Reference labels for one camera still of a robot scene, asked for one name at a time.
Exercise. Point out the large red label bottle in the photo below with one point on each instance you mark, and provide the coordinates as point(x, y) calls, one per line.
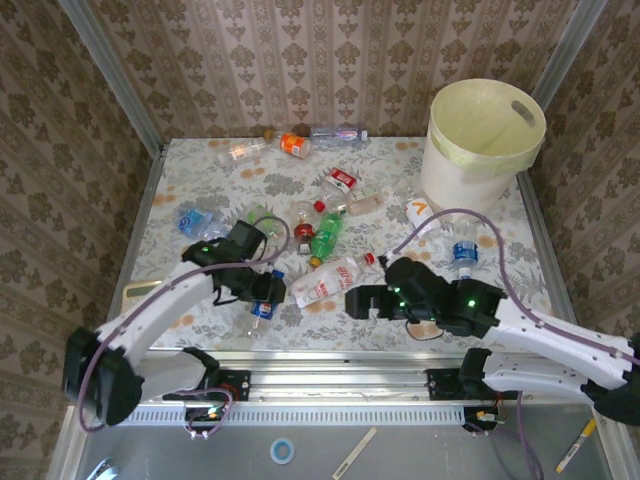
point(325, 285)

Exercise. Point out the aluminium frame post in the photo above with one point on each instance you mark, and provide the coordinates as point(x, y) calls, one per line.
point(115, 75)
point(565, 50)

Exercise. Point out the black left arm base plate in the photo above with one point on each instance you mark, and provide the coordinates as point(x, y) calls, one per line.
point(237, 385)

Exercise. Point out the clear bottle purple label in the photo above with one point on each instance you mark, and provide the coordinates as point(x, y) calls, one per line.
point(340, 134)

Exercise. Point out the clear bottle green label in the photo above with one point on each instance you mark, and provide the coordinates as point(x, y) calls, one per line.
point(261, 216)

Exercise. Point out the blue white tape roll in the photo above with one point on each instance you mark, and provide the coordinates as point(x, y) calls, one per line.
point(272, 450)

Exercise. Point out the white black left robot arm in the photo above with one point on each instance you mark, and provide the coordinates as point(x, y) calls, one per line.
point(150, 320)

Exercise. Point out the clear bottle pale orange label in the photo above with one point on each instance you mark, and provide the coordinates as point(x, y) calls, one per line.
point(242, 151)

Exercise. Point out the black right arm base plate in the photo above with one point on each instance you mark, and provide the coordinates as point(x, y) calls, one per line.
point(440, 385)

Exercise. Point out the white orange carton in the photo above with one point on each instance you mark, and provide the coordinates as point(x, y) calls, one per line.
point(417, 210)

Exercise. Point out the aluminium front mounting rail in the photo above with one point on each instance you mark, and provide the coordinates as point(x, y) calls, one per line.
point(340, 382)

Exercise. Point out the crushed clear bottle blue label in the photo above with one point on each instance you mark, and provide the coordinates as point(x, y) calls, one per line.
point(192, 220)

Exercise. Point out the cream yellow calculator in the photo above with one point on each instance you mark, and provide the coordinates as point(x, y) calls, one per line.
point(137, 292)

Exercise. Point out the white bin with yellow liner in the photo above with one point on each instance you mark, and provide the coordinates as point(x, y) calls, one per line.
point(465, 170)

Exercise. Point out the small bottle round red label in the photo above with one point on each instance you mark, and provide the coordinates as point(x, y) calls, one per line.
point(303, 231)

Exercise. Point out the water bottle blue label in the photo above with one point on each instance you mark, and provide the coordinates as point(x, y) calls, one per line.
point(465, 252)

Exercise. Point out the clear cola bottle blue cap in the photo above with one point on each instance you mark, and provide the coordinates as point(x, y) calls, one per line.
point(262, 311)

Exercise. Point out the black connector board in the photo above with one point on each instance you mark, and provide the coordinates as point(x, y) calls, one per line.
point(482, 419)
point(205, 415)

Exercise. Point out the clear bottle red white label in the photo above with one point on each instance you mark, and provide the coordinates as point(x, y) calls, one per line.
point(341, 179)

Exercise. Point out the green bottle yellow cap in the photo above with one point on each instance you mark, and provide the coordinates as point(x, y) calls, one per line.
point(326, 237)

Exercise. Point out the orange label plastic bottle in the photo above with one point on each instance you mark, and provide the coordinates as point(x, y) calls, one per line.
point(294, 145)

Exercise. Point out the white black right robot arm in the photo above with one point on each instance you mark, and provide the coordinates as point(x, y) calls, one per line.
point(550, 330)

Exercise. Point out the flat wooden stick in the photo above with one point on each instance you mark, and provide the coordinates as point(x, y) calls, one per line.
point(355, 452)

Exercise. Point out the yellow white marker pen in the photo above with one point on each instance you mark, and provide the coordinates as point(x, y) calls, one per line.
point(575, 447)

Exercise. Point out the floral tablecloth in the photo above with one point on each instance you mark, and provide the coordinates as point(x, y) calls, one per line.
point(325, 330)

